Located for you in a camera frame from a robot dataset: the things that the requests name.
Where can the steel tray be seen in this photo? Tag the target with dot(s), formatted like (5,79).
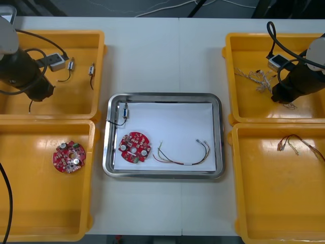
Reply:
(165,97)

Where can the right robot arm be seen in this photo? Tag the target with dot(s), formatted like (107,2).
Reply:
(304,78)

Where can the black stand leg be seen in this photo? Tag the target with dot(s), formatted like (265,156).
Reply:
(196,7)

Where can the round red circuit board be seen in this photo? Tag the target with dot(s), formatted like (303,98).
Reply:
(127,155)
(59,162)

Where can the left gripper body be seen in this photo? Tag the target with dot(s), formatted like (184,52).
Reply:
(40,91)

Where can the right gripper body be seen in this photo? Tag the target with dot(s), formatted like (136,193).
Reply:
(284,92)

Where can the yellow-orange plastic bin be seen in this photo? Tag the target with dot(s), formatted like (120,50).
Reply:
(38,198)
(279,203)
(71,101)
(254,111)

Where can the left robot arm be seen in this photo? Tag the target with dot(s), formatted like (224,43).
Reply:
(15,68)

